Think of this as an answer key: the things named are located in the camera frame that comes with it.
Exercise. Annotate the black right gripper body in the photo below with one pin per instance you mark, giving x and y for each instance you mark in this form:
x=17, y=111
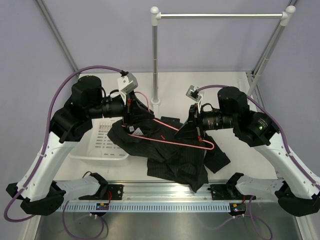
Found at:
x=195, y=112

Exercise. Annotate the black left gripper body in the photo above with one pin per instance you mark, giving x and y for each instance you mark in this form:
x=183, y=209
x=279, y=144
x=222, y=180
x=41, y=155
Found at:
x=129, y=107

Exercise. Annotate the pink wire hanger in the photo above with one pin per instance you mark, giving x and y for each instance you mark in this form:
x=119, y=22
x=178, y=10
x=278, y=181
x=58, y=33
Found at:
x=166, y=136

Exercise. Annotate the black pinstriped shirt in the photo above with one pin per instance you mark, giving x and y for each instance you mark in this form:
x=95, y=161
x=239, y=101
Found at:
x=183, y=165

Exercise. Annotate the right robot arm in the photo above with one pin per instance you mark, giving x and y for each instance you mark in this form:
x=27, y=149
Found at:
x=297, y=190

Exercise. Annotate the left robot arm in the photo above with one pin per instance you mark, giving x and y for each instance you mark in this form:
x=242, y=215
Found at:
x=39, y=192

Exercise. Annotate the white plastic basket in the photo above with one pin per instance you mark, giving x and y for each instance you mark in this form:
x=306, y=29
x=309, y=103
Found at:
x=95, y=147

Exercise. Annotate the silver clothes rack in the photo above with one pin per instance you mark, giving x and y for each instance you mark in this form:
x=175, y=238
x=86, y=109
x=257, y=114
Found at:
x=156, y=16

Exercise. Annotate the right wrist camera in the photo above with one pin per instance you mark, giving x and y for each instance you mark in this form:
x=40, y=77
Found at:
x=195, y=95

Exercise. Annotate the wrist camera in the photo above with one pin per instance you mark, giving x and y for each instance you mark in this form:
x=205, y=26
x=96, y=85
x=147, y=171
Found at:
x=126, y=84
x=195, y=95

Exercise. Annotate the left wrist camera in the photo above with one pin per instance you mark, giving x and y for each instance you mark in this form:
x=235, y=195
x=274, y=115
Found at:
x=126, y=84

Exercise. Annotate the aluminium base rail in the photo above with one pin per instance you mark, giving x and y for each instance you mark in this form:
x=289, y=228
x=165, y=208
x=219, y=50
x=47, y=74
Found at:
x=158, y=191

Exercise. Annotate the aluminium frame post right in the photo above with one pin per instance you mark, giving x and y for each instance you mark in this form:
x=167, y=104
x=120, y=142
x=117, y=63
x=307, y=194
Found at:
x=261, y=64

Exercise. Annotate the aluminium frame post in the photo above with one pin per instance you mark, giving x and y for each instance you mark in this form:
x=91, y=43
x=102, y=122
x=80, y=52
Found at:
x=261, y=64
x=49, y=20

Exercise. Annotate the white slotted cable duct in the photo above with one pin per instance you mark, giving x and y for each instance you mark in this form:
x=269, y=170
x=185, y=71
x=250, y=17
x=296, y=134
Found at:
x=144, y=207

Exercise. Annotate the aluminium frame post left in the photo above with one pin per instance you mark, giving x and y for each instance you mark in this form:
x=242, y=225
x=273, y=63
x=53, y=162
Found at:
x=49, y=20

